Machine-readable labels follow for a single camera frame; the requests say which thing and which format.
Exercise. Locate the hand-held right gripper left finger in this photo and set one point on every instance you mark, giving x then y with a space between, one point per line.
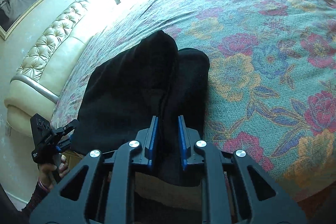
153 134

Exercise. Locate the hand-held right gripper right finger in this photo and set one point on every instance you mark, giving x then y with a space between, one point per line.
182 140

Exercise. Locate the person's left forearm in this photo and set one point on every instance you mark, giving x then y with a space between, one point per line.
36 199

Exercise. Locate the floral bedspread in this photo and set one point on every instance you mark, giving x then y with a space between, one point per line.
262 29

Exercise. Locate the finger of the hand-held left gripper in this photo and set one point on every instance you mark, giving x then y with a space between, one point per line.
67 126

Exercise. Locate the person's left hand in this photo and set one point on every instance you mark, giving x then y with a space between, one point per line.
47 170

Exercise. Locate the framed wall picture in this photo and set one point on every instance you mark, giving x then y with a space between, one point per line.
18 1

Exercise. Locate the cream tufted leather headboard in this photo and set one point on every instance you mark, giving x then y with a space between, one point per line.
60 61

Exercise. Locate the black pants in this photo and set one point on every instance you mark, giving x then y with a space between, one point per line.
126 87

